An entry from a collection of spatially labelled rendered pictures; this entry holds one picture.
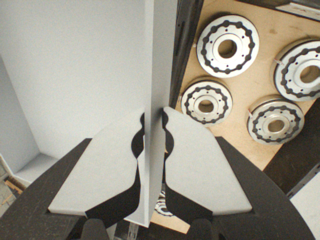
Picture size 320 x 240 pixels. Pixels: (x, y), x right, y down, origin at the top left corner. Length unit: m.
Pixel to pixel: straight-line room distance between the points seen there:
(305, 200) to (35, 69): 0.88
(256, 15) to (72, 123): 0.33
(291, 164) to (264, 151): 0.07
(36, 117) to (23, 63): 0.07
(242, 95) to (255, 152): 0.15
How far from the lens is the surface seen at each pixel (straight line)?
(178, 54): 0.26
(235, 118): 0.41
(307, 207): 0.91
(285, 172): 0.44
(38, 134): 0.29
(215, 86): 0.34
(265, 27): 0.36
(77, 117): 0.21
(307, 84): 0.37
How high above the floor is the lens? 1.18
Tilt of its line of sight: 56 degrees down
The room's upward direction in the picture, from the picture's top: 154 degrees counter-clockwise
